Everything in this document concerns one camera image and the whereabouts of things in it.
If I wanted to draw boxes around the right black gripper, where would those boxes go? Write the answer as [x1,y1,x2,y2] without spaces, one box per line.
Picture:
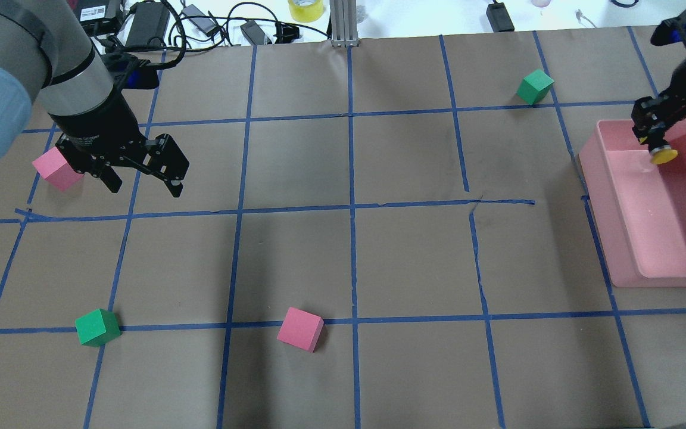
[631,94,686,141]

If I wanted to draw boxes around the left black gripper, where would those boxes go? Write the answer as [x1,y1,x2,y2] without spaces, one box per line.
[54,89,190,198]

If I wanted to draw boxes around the yellow push button switch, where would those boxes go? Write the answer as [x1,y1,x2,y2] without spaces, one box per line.
[650,143,679,166]

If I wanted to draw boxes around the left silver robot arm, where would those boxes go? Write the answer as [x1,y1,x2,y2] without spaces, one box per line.
[0,1,189,198]

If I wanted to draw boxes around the pink foam cube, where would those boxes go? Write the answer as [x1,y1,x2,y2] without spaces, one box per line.
[31,147,84,192]

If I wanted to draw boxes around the pink plastic bin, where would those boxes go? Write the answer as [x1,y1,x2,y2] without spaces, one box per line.
[579,120,686,288]

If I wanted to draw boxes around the far green foam cube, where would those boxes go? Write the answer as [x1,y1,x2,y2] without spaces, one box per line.
[516,70,555,105]

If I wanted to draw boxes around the green foam cube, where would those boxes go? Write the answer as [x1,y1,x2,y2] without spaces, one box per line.
[74,309,121,347]
[516,70,555,105]

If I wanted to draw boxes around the black power adapter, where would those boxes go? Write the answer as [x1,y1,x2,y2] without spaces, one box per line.
[124,2,170,47]

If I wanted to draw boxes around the pink cube near centre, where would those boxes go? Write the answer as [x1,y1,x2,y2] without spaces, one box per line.
[276,307,325,353]

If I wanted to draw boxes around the yellow tape roll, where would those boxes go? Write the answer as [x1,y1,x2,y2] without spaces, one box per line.
[288,0,325,23]

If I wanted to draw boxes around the aluminium frame post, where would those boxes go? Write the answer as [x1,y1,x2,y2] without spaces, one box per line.
[329,0,360,47]

